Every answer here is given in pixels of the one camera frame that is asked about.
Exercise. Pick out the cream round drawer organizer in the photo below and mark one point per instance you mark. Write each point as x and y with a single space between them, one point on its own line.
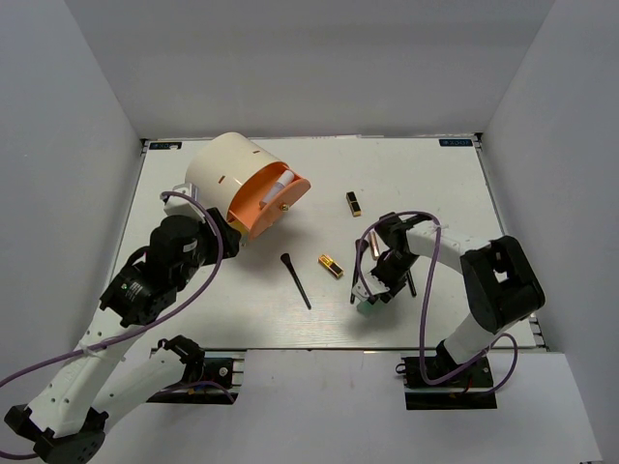
233 174

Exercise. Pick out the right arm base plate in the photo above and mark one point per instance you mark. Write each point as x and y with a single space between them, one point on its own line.
466 391

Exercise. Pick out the black fan makeup brush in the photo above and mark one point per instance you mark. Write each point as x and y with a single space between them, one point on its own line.
411 284

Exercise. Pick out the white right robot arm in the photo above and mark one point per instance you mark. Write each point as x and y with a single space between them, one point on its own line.
500 285

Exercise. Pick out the blue table logo sticker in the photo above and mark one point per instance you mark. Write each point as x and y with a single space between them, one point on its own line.
169 145
455 142

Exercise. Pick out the black gold square lipstick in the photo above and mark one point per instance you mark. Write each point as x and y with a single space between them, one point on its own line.
353 204

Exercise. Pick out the rose gold lipstick tube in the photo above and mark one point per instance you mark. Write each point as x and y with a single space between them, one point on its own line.
374 245

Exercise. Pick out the white lilac cosmetic tube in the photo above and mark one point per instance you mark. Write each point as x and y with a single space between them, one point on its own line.
283 181

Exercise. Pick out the thin black makeup brush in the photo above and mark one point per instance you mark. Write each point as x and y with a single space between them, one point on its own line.
286 260

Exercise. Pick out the green white cosmetic tube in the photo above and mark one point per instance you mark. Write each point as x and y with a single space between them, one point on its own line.
368 308

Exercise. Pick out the blue table logo sticker right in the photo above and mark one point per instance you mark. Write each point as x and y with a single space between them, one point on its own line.
455 142

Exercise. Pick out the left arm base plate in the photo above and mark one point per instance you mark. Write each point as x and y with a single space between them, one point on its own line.
217 381

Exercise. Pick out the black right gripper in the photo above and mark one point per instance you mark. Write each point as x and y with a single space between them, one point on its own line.
387 296

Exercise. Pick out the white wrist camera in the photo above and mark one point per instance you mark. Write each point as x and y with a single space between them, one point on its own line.
369 289
178 206

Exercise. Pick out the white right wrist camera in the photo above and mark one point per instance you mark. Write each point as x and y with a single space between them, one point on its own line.
369 289

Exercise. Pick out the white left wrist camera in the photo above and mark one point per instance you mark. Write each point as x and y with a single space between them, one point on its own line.
178 206

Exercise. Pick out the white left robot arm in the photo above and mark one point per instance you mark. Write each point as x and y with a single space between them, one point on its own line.
62 422

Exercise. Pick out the gold patterned square lipstick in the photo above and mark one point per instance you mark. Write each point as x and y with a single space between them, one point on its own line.
331 266

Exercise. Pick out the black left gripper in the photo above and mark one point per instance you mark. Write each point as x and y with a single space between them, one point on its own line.
230 236

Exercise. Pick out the blue table logo sticker left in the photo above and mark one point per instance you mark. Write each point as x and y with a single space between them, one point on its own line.
169 145

